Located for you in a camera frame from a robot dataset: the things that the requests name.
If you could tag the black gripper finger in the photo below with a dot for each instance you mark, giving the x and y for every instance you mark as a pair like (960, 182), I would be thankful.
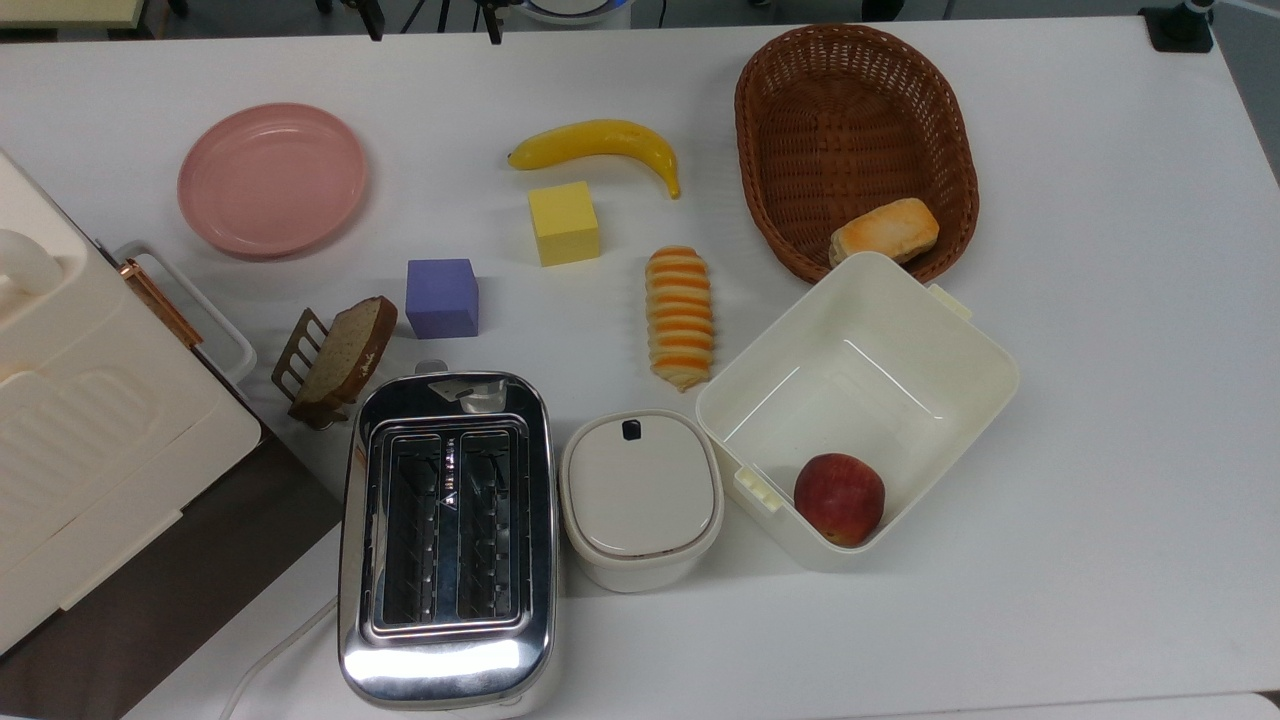
(489, 20)
(373, 18)

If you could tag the orange striped bread roll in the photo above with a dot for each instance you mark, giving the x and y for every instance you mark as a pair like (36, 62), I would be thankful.
(680, 318)

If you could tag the brown bread slice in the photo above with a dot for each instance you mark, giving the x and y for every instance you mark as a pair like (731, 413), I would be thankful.
(350, 350)

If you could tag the brown wicker basket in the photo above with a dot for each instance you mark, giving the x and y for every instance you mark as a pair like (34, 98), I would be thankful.
(850, 130)

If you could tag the thin black tripod legs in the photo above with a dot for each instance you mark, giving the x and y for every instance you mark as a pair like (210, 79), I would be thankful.
(440, 12)

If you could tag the yellow banana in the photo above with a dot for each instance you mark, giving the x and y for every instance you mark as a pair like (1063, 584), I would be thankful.
(600, 140)

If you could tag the pink round plate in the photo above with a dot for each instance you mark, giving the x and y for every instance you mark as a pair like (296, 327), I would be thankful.
(272, 180)

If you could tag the yellow foam cube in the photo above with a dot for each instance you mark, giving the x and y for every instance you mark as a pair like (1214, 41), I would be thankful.
(564, 223)

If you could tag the purple foam cube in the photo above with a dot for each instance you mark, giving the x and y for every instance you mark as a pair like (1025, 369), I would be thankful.
(441, 298)

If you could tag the pale yellow side table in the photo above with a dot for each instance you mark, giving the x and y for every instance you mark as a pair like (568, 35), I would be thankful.
(60, 10)

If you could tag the brown toast rack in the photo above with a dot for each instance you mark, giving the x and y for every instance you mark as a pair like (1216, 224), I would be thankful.
(293, 360)

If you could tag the golden square bun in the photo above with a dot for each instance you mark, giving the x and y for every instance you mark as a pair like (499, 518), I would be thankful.
(885, 232)

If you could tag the cream square plastic container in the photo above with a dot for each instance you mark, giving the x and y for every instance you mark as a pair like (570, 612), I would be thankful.
(860, 340)

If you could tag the small white lidded container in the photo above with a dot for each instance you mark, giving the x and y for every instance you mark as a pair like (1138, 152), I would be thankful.
(640, 490)

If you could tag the cream plastic appliance housing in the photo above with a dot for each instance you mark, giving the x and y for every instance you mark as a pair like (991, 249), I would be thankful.
(90, 430)

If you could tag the red apple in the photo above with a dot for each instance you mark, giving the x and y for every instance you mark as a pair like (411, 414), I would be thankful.
(839, 499)

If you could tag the chrome two-slot toaster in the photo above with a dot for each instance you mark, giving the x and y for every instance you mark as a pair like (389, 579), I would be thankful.
(445, 660)

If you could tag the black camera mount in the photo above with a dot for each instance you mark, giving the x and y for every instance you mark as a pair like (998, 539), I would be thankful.
(1178, 30)

